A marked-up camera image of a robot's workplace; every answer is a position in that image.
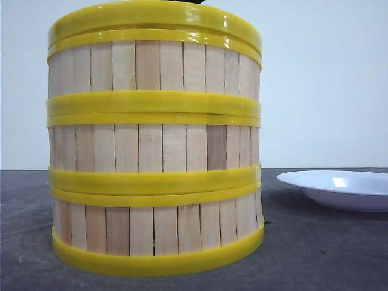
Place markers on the bamboo steamer basket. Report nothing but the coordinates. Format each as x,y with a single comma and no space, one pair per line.
159,241
153,76
152,159

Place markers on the woven bamboo steamer lid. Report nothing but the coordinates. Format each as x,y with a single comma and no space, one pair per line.
153,14

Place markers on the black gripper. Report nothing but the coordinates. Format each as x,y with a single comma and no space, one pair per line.
195,1

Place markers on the white plate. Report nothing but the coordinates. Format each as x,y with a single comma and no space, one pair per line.
342,189

